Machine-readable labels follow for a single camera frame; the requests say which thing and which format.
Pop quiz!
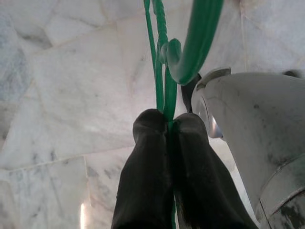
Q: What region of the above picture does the green plastic hanger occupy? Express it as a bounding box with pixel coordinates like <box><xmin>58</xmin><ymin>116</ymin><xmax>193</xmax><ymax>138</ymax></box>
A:
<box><xmin>142</xmin><ymin>0</ymin><xmax>226</xmax><ymax>229</ymax></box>

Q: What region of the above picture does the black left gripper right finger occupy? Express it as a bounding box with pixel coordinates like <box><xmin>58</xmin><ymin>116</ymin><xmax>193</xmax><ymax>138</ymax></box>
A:
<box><xmin>172</xmin><ymin>112</ymin><xmax>259</xmax><ymax>229</ymax></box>

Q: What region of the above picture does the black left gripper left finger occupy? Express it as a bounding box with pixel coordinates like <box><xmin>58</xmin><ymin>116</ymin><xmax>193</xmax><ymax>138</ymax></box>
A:
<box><xmin>111</xmin><ymin>108</ymin><xmax>174</xmax><ymax>229</ymax></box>

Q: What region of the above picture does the grey robot left leg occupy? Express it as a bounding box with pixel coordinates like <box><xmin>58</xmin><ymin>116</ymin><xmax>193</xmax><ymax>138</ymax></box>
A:
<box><xmin>190</xmin><ymin>67</ymin><xmax>305</xmax><ymax>229</ymax></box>

